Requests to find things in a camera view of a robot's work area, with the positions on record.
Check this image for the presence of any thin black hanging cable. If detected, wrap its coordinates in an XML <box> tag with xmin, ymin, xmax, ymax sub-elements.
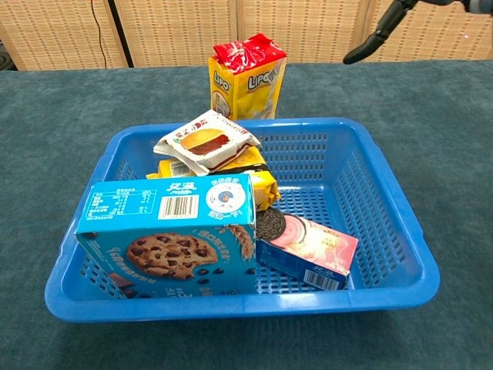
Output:
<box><xmin>90</xmin><ymin>0</ymin><xmax>109</xmax><ymax>69</ymax></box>

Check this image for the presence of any blue chocolate chip cookie box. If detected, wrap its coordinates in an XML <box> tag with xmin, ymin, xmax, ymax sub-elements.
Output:
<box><xmin>74</xmin><ymin>173</ymin><xmax>258</xmax><ymax>301</ymax></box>

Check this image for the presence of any blue plastic perforated basket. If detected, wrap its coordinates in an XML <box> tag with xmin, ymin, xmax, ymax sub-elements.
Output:
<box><xmin>43</xmin><ymin>117</ymin><xmax>441</xmax><ymax>324</ymax></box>

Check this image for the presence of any blue pink biscuit box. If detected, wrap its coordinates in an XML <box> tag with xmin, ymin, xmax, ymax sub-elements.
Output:
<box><xmin>254</xmin><ymin>206</ymin><xmax>359</xmax><ymax>292</ymax></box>

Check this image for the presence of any small white burger snack packet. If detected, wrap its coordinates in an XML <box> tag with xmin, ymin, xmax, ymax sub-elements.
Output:
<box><xmin>153</xmin><ymin>109</ymin><xmax>262</xmax><ymax>178</ymax></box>

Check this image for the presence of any dark blue carpet table cover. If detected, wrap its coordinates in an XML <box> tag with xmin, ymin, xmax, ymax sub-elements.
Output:
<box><xmin>0</xmin><ymin>59</ymin><xmax>493</xmax><ymax>370</ymax></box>

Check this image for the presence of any yellow snack pack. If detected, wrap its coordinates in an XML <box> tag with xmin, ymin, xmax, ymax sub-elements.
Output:
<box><xmin>145</xmin><ymin>145</ymin><xmax>282</xmax><ymax>211</ymax></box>

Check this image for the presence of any bamboo folding screen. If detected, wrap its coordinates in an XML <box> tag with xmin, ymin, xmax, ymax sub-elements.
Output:
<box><xmin>0</xmin><ymin>0</ymin><xmax>493</xmax><ymax>72</ymax></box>

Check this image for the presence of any red yellow Lipo bag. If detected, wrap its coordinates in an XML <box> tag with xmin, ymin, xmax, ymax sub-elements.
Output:
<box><xmin>208</xmin><ymin>33</ymin><xmax>288</xmax><ymax>121</ymax></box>

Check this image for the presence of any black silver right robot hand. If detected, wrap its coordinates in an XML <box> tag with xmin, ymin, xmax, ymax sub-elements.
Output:
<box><xmin>342</xmin><ymin>0</ymin><xmax>493</xmax><ymax>66</ymax></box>

